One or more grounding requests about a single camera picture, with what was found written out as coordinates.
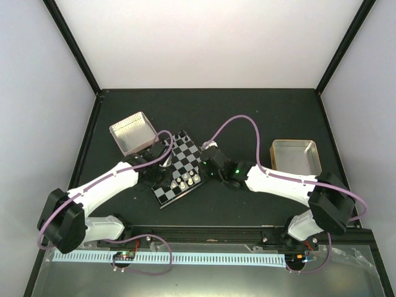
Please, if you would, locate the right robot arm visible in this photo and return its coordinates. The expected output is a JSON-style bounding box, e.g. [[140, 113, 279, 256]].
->
[[199, 146, 356, 250]]

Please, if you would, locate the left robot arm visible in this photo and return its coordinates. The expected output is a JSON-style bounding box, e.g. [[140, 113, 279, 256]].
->
[[37, 141, 171, 254]]

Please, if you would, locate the black chess pieces row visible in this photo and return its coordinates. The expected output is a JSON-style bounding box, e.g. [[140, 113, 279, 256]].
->
[[172, 130, 190, 147]]

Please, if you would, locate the left circuit board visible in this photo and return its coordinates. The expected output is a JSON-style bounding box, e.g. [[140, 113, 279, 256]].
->
[[113, 251, 136, 261]]

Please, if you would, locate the circuit board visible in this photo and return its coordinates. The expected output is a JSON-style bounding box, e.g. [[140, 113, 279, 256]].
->
[[113, 251, 136, 261], [285, 254, 317, 264]]

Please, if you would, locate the right circuit board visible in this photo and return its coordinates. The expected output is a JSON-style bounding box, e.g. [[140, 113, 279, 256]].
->
[[285, 254, 317, 264]]

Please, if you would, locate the black white chessboard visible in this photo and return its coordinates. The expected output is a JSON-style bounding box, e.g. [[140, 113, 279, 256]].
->
[[152, 136, 202, 209]]

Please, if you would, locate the pink metal tin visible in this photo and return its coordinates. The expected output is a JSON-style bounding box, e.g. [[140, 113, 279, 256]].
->
[[109, 111, 157, 157]]

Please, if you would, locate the gold metal tin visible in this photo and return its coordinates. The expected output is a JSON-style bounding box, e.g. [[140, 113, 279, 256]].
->
[[270, 139, 322, 176]]

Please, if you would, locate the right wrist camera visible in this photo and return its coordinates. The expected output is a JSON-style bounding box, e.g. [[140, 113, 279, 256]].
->
[[201, 140, 217, 151]]

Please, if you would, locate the black mounting rail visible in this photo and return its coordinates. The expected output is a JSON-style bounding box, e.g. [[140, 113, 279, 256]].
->
[[95, 225, 295, 248]]

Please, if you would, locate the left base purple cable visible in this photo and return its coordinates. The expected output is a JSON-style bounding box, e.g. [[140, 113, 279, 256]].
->
[[111, 233, 173, 276]]

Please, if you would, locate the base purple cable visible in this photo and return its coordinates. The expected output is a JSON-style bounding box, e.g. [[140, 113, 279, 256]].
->
[[111, 233, 173, 276], [286, 233, 334, 275]]

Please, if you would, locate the light blue cable duct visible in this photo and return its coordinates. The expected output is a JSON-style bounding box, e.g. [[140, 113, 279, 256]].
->
[[52, 250, 286, 268]]

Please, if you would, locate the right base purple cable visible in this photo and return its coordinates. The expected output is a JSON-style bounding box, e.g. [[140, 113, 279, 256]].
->
[[286, 233, 334, 275]]

